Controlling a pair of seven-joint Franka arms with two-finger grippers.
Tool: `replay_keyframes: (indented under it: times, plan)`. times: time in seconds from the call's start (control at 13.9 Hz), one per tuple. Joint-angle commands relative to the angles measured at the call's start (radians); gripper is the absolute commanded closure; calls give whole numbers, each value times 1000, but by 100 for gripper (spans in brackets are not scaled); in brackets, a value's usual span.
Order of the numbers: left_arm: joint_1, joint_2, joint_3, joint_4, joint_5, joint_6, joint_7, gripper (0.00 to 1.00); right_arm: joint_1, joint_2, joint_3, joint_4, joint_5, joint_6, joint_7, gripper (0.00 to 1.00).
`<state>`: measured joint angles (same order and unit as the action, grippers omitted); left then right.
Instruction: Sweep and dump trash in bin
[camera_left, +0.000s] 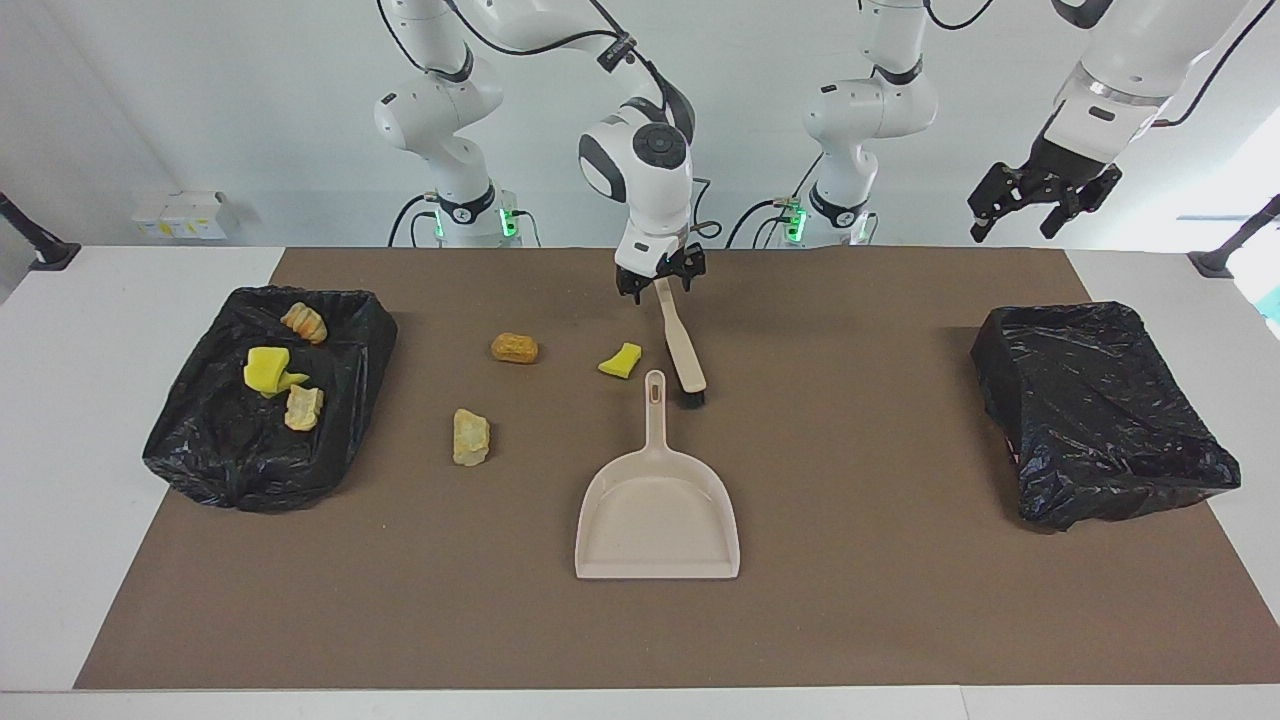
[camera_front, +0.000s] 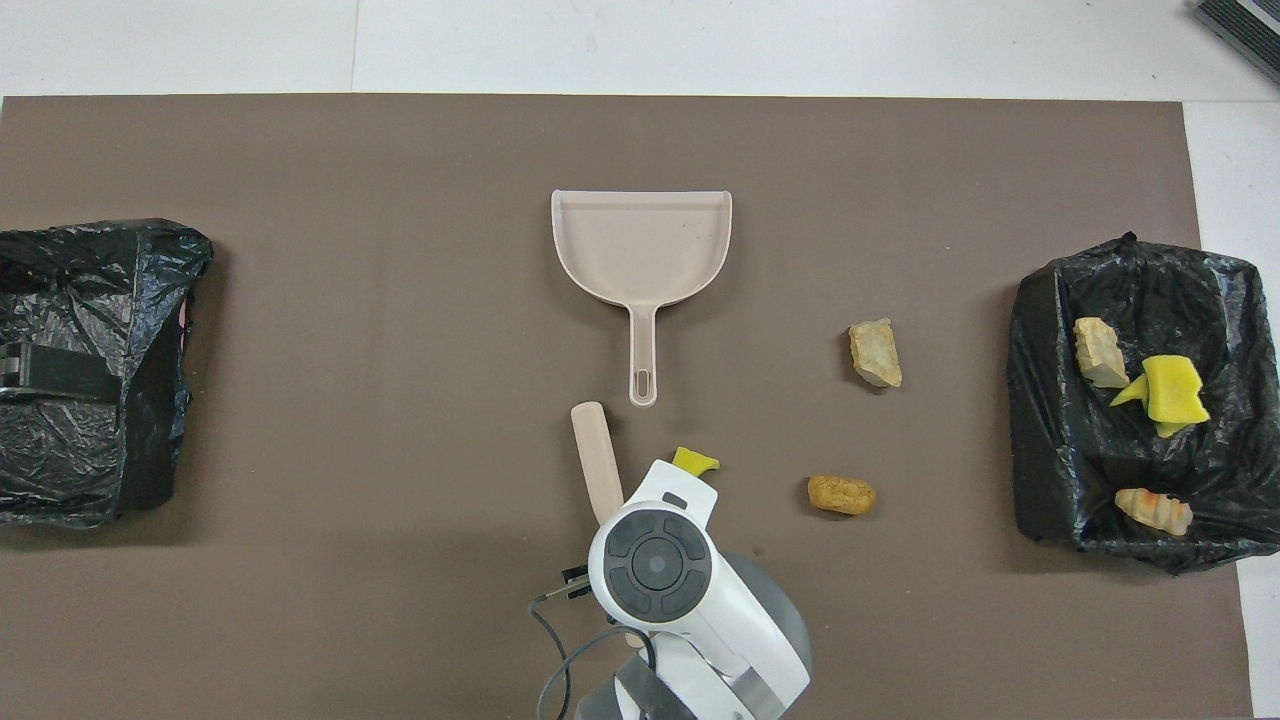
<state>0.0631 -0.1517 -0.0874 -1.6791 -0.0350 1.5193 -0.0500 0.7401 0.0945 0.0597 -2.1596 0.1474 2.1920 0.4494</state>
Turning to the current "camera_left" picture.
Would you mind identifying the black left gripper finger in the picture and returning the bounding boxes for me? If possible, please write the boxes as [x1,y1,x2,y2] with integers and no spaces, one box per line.
[1042,163,1124,240]
[967,160,1031,244]

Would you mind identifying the beige hand brush black bristles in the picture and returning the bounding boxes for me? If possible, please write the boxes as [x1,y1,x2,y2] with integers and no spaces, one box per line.
[655,278,708,409]

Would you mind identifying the beige plastic dustpan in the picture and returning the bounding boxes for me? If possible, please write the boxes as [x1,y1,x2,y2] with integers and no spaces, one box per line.
[574,368,742,581]

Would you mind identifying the striped orange croissant piece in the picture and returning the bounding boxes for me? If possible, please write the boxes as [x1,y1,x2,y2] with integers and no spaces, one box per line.
[280,302,329,345]

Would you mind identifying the pale round bread piece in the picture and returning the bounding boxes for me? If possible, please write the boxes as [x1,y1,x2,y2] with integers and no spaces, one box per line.
[284,385,325,433]

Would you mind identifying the black trash bag bin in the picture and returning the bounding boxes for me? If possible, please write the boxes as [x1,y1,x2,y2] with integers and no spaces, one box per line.
[142,285,399,515]
[970,300,1243,533]

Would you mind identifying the pale angular bread chunk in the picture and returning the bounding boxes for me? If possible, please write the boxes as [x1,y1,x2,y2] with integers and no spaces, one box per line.
[452,407,492,468]

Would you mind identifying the brown table mat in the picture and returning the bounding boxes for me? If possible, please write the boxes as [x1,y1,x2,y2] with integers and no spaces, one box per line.
[73,247,1280,691]

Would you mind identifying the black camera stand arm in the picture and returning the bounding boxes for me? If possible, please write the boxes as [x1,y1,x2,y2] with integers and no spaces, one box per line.
[1188,195,1280,279]
[0,192,81,271]

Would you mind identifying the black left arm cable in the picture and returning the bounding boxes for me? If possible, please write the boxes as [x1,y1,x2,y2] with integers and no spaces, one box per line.
[920,0,1256,129]

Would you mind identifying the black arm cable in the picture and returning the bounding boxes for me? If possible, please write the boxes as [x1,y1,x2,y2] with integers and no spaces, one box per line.
[920,0,1256,129]
[376,0,723,241]

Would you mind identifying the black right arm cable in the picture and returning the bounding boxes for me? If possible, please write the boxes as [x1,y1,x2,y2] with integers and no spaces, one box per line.
[376,0,723,241]

